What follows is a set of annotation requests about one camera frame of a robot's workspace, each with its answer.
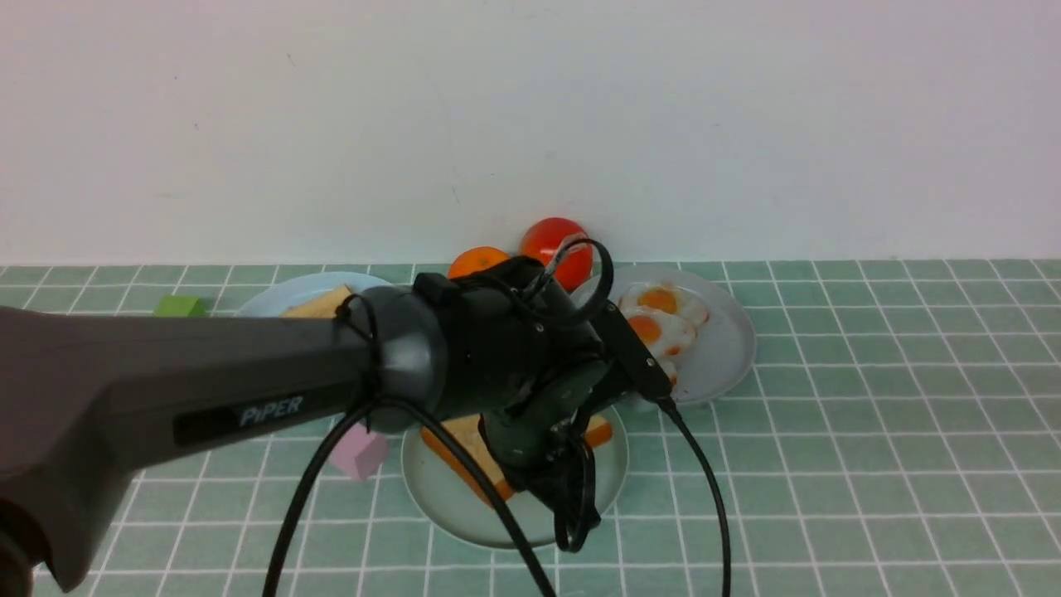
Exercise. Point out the pink foam cube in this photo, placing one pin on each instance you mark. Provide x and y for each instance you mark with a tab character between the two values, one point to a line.
360	453

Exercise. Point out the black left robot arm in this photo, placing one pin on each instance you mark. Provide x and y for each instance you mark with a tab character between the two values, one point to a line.
87	402

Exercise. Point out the light blue plate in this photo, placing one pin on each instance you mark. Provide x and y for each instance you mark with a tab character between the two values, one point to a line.
273	302

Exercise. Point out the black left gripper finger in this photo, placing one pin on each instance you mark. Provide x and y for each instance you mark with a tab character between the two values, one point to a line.
574	484

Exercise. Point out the green foam cube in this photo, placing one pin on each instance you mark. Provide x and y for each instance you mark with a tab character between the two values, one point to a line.
180	306

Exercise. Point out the grey plate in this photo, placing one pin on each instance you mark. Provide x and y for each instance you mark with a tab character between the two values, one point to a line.
724	349

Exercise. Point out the red apple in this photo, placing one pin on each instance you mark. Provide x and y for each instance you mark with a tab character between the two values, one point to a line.
542	240

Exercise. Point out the pale green plate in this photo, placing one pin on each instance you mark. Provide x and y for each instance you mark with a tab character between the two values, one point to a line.
447	501

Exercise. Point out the orange fruit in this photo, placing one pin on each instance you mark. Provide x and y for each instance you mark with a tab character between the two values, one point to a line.
475	260

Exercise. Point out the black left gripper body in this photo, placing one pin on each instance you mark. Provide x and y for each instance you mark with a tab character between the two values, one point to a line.
519	362

